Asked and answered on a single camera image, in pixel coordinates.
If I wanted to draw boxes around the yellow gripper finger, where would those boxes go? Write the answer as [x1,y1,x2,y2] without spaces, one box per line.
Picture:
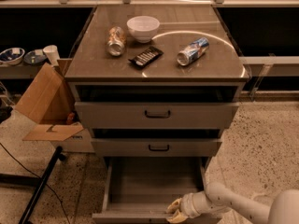
[167,210,188,224]
[166,198,181,214]

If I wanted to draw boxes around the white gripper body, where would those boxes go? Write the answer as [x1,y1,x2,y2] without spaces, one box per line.
[179,191,230,218]

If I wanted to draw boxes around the grey bottom drawer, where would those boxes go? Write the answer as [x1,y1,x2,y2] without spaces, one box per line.
[93,157,205,224]

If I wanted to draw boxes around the grey drawer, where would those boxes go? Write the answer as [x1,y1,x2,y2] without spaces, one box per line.
[93,157,205,224]
[75,102,238,129]
[92,138,222,157]

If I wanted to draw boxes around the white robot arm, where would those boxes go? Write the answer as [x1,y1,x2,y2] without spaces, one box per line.
[166,182,299,224]

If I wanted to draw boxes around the grey middle drawer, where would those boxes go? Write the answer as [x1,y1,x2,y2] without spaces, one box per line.
[92,138,222,157]

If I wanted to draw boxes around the grey top drawer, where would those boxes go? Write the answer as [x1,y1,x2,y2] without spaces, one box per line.
[75,102,238,129]

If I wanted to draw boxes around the grey drawer cabinet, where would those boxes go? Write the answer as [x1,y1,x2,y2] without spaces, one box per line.
[64,4,250,161]

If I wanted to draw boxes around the black stand leg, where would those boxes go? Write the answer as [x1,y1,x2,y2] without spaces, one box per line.
[0,147,65,224]

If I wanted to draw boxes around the black snack bar packet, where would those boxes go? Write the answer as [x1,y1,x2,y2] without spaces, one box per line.
[129,46,164,68]

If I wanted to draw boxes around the blue silver soda can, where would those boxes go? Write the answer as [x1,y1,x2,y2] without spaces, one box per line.
[177,37,209,66]

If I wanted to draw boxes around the open cardboard box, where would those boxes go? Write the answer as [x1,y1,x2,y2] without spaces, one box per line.
[15,63,94,153]

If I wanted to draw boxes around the orange crushed soda can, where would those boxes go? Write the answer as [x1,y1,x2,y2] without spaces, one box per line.
[107,26,126,56]

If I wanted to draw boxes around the white bowl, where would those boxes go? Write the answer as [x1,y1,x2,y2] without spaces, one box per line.
[127,16,160,43]

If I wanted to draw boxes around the white paper cup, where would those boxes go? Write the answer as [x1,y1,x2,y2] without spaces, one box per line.
[43,45,60,65]

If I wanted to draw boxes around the grey side shelf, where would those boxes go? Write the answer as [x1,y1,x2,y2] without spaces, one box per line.
[0,61,68,80]

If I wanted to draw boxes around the blue patterned bowl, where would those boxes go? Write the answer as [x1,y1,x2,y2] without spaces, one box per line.
[0,48,25,65]

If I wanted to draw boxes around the black floor cable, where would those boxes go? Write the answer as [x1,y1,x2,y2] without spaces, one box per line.
[0,143,71,224]

